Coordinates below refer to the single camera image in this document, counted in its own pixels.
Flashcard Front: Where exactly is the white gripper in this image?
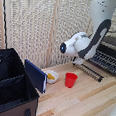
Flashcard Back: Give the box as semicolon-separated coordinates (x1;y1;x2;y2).
72;56;86;67

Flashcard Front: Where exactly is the black oven tray rack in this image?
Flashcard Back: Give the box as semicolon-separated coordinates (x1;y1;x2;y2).
71;59;106;83

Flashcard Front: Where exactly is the white bowl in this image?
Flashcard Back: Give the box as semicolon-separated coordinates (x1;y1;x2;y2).
43;69;61;85

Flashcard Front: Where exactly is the yellow food piece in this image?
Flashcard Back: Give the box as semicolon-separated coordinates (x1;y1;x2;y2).
46;72;57;81

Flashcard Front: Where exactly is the black toaster oven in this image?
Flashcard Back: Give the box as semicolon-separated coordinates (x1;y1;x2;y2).
85;34;116;79

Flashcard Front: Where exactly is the red plastic cup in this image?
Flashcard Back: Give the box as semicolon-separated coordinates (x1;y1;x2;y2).
63;72;79;90

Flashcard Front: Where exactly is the blue book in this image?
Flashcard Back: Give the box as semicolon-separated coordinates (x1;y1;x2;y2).
21;58;50;95

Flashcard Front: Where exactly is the beige woven folding screen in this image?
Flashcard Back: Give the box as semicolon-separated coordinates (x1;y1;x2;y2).
0;0;116;76

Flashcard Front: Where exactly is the black fabric storage box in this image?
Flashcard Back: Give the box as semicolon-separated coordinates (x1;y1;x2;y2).
0;47;45;116

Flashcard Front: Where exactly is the black vertical pole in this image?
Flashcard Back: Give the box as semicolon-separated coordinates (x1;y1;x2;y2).
0;0;12;50

